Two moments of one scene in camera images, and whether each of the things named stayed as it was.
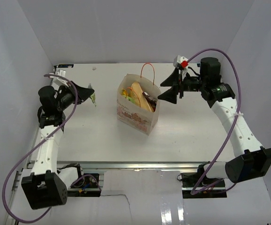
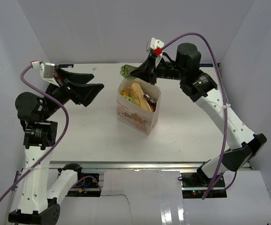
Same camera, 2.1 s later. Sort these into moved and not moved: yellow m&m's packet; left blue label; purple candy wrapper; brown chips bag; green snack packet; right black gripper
Moved: green snack packet; right black gripper
Not moved: purple candy wrapper; brown chips bag; yellow m&m's packet; left blue label
